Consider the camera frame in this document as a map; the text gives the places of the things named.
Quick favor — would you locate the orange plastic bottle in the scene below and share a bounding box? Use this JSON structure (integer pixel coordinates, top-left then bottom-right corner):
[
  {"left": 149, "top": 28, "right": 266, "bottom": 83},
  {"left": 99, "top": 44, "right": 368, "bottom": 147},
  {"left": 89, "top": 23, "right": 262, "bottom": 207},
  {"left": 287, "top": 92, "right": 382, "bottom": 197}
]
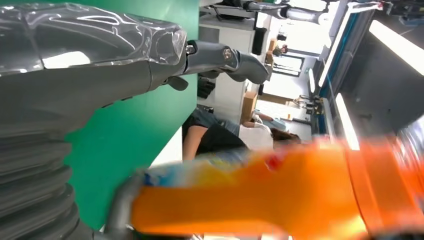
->
[{"left": 130, "top": 112, "right": 424, "bottom": 240}]

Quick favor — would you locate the green table mat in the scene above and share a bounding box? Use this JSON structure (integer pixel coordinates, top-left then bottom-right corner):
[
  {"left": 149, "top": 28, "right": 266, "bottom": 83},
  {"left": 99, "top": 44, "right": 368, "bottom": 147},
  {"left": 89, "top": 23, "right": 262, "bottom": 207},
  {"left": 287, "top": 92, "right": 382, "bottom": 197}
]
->
[{"left": 64, "top": 0, "right": 200, "bottom": 231}]

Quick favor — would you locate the white desk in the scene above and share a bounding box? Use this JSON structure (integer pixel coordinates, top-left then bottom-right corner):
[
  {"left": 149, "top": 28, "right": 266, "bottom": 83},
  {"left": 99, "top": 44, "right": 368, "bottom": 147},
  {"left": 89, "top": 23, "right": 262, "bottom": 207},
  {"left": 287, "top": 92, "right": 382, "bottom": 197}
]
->
[{"left": 150, "top": 127, "right": 184, "bottom": 167}]

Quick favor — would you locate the person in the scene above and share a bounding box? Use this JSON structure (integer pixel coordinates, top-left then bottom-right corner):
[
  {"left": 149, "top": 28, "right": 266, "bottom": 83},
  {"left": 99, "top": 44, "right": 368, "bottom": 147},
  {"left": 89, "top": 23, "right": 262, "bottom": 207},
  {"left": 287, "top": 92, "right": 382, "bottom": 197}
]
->
[
  {"left": 182, "top": 107, "right": 302, "bottom": 163},
  {"left": 243, "top": 110, "right": 289, "bottom": 132}
]

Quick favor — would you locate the brown cardboard box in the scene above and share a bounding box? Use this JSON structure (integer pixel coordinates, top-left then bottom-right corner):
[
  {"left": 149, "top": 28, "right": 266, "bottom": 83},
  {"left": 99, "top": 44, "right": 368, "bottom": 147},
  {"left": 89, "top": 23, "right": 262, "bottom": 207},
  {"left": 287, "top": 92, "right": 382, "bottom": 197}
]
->
[{"left": 240, "top": 91, "right": 259, "bottom": 124}]

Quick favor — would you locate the white ceiling light strip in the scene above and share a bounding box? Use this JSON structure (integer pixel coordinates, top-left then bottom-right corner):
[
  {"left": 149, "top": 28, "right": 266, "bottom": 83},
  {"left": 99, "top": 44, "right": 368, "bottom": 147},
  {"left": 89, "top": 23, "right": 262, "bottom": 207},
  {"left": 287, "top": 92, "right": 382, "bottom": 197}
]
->
[
  {"left": 335, "top": 92, "right": 361, "bottom": 152},
  {"left": 368, "top": 19, "right": 424, "bottom": 76}
]

